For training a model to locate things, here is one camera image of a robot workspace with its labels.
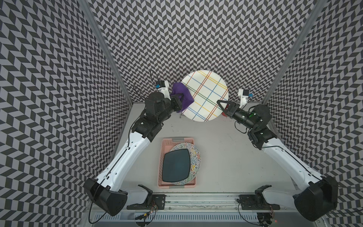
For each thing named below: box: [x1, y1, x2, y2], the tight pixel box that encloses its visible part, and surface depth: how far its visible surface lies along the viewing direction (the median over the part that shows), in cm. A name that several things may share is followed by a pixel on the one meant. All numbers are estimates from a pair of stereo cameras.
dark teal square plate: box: [162, 148, 191, 183], surface depth 86 cm
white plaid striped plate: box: [181, 69, 230, 123], surface depth 68 cm
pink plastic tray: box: [157, 137, 197, 189], surface depth 88 cm
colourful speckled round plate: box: [169, 141, 202, 186], surface depth 81 cm
